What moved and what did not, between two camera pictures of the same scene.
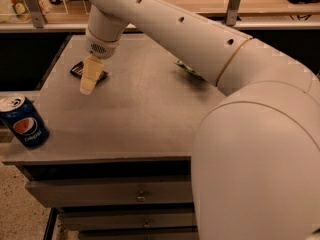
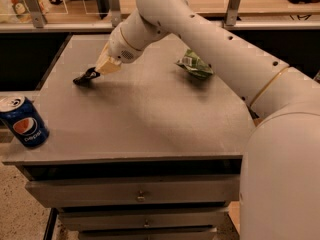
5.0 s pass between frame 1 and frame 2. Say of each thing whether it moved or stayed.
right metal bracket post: stayed
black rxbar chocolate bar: moved
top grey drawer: stayed
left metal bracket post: stayed
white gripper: moved
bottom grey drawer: stayed
